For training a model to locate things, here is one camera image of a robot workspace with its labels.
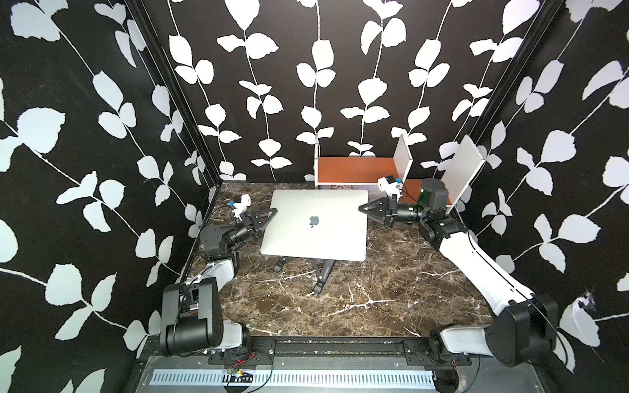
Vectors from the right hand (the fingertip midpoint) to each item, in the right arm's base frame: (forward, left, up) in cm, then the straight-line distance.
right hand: (360, 210), depth 68 cm
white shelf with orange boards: (+29, -17, -12) cm, 36 cm away
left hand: (+2, +25, -5) cm, 25 cm away
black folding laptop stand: (-6, +10, -31) cm, 33 cm away
